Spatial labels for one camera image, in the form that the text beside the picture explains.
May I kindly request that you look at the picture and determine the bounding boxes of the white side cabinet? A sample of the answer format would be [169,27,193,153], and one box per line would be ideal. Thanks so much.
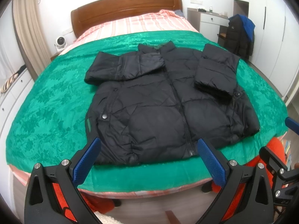
[0,65,36,145]

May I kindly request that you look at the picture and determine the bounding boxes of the black puffer jacket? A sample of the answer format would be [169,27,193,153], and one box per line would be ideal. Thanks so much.
[85,42,260,165]

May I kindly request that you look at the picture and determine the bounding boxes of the white round fan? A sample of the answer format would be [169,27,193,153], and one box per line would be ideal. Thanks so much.
[54,36,67,52]

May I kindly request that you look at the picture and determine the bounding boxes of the wooden headboard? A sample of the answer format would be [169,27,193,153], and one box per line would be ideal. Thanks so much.
[70,0,183,38]

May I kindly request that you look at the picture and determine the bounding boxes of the white wardrobe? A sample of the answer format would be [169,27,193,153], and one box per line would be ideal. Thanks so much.
[237,0,298,99]

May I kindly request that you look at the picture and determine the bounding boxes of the green patterned bedspread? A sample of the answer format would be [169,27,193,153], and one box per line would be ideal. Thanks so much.
[6,30,287,196]

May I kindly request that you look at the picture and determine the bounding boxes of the white desk with drawer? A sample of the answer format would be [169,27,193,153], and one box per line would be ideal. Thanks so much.
[187,8,229,43]

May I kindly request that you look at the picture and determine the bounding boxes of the beige curtain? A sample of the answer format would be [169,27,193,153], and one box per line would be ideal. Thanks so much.
[12,0,51,80]

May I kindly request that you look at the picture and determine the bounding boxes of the pink plaid bed sheet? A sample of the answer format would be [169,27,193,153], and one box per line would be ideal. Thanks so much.
[75,10,196,43]

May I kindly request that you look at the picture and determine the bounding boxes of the black and blue hanging coat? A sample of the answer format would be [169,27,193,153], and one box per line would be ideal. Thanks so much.
[224,14,255,61]

